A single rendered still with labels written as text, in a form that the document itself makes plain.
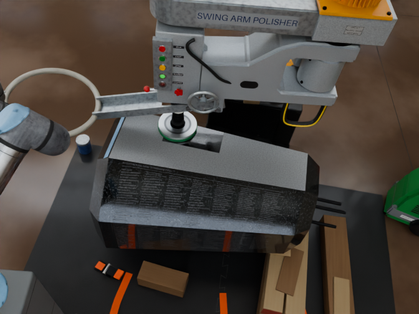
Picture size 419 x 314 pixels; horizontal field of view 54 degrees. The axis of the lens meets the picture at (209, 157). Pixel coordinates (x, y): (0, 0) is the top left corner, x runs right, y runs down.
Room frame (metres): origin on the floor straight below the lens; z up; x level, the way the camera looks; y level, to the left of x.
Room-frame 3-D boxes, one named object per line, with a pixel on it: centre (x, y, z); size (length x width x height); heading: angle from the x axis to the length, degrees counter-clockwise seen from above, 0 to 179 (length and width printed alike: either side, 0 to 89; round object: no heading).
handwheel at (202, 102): (1.36, 0.07, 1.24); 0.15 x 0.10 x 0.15; 96
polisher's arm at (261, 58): (1.49, -0.19, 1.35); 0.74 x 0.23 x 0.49; 96
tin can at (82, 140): (1.80, 0.96, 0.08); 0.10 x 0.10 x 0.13
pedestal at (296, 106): (2.15, -0.26, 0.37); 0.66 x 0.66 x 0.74; 88
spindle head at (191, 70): (1.47, 0.12, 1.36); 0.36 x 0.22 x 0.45; 96
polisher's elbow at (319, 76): (1.53, -0.45, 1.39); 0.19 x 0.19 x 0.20
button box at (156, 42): (1.34, 0.26, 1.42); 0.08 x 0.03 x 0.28; 96
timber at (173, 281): (0.87, 0.18, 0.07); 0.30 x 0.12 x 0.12; 82
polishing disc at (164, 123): (1.46, 0.20, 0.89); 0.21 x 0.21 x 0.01
